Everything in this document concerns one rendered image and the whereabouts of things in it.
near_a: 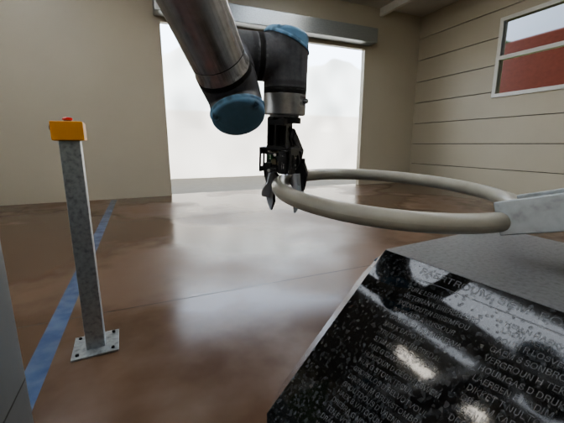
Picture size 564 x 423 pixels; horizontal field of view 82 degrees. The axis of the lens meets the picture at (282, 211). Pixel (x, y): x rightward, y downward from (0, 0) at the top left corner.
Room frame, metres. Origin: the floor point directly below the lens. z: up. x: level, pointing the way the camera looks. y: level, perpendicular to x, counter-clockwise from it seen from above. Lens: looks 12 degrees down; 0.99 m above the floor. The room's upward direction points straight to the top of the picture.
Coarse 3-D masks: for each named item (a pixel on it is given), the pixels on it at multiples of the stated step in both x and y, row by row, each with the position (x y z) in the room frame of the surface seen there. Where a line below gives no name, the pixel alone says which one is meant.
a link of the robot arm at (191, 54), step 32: (160, 0) 0.43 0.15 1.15; (192, 0) 0.43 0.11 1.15; (224, 0) 0.46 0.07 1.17; (192, 32) 0.45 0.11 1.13; (224, 32) 0.47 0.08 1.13; (192, 64) 0.50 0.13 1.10; (224, 64) 0.49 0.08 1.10; (224, 96) 0.53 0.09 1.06; (256, 96) 0.54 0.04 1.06; (224, 128) 0.56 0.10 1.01
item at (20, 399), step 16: (0, 256) 0.68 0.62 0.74; (0, 272) 0.67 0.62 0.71; (0, 288) 0.65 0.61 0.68; (0, 304) 0.64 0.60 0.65; (0, 320) 0.63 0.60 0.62; (0, 336) 0.62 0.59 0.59; (16, 336) 0.69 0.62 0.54; (0, 352) 0.60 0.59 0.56; (16, 352) 0.67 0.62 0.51; (0, 368) 0.59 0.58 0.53; (16, 368) 0.66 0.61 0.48; (0, 384) 0.58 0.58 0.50; (16, 384) 0.64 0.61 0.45; (0, 400) 0.57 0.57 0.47; (16, 400) 0.63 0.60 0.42; (0, 416) 0.56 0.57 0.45; (16, 416) 0.62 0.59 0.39; (32, 416) 0.69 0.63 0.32
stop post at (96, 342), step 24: (72, 144) 1.42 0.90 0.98; (72, 168) 1.42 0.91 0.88; (72, 192) 1.41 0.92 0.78; (72, 216) 1.41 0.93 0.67; (72, 240) 1.40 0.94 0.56; (96, 264) 1.47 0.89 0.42; (96, 288) 1.43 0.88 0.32; (96, 312) 1.43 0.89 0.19; (96, 336) 1.42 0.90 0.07; (72, 360) 1.32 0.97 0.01
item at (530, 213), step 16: (544, 192) 0.51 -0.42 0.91; (560, 192) 0.50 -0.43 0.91; (496, 208) 0.47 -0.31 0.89; (512, 208) 0.45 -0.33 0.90; (528, 208) 0.44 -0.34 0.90; (544, 208) 0.42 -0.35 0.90; (560, 208) 0.41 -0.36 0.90; (512, 224) 0.45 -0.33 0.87; (528, 224) 0.44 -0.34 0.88; (544, 224) 0.42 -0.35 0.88; (560, 224) 0.41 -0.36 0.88
